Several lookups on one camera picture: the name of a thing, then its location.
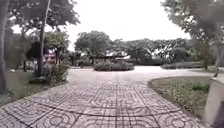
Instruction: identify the small bush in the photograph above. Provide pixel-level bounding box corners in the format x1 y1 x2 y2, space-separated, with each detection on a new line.
44 63 70 84

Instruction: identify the dark tree trunk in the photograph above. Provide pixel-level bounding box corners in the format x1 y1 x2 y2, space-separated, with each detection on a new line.
0 0 12 95

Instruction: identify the low planted ground bed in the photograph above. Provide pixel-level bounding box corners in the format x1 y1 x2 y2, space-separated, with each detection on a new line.
147 76 214 120

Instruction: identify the grass patch with tree trunks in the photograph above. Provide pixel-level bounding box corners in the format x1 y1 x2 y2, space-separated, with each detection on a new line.
0 69 69 108

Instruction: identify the leafy tree with thin trunk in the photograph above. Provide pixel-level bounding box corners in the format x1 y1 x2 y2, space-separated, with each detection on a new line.
161 0 224 78

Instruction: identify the low building with pale roof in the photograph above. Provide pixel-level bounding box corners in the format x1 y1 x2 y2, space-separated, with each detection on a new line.
99 50 133 63

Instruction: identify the long low hedge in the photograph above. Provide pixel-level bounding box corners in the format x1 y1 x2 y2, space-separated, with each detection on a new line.
160 61 205 70

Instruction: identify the tall slanted tree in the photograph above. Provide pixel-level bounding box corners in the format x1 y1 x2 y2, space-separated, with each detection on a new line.
9 0 81 80

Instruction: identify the row of background trees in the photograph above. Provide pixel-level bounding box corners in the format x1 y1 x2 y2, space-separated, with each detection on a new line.
68 30 214 67

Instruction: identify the patterned grey paved path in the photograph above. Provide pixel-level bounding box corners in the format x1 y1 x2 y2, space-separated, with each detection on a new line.
0 65 224 128

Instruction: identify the round hedge island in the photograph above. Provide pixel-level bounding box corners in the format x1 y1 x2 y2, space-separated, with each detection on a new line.
92 60 135 72

